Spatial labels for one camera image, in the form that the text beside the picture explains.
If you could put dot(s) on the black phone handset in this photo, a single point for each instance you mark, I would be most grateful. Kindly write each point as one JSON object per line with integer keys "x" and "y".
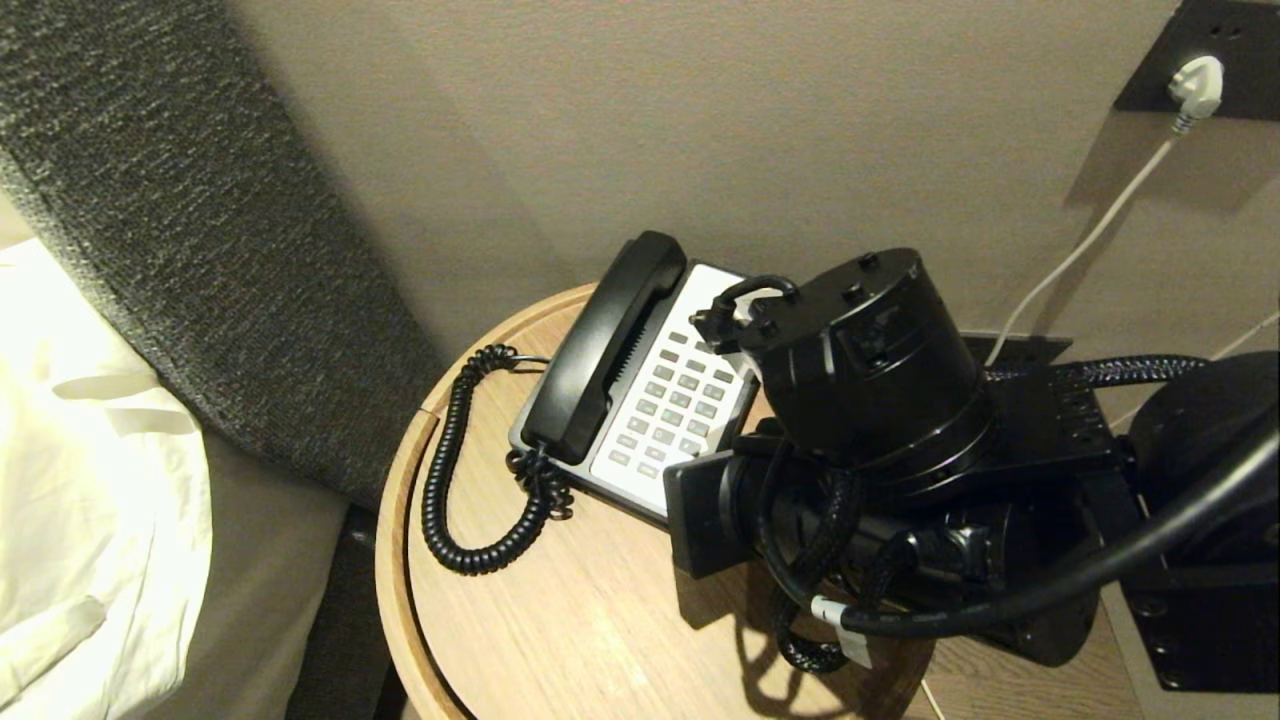
{"x": 600, "y": 350}

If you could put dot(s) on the white power plug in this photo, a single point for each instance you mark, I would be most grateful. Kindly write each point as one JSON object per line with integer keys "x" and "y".
{"x": 1200, "y": 88}

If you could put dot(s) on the white bed sheet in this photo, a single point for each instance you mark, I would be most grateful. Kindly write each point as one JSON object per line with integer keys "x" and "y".
{"x": 90, "y": 480}

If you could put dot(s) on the black wall socket plate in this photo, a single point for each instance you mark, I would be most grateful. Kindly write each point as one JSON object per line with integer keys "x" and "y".
{"x": 1215, "y": 40}

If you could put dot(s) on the white and grey phone base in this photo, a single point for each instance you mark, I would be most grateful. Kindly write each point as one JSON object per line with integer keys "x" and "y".
{"x": 672, "y": 405}

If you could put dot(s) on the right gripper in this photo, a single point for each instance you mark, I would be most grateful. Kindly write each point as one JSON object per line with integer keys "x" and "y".
{"x": 712, "y": 515}

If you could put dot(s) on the round wooden side table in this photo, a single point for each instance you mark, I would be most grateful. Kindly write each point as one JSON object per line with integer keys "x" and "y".
{"x": 560, "y": 620}

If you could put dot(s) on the beige mattress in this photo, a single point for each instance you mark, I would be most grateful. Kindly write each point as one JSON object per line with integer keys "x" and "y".
{"x": 260, "y": 590}

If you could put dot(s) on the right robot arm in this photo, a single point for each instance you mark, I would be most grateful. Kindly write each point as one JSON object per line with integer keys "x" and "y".
{"x": 870, "y": 370}

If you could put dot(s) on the grey fabric headboard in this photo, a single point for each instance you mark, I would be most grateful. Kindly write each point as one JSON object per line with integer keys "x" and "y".
{"x": 200, "y": 250}

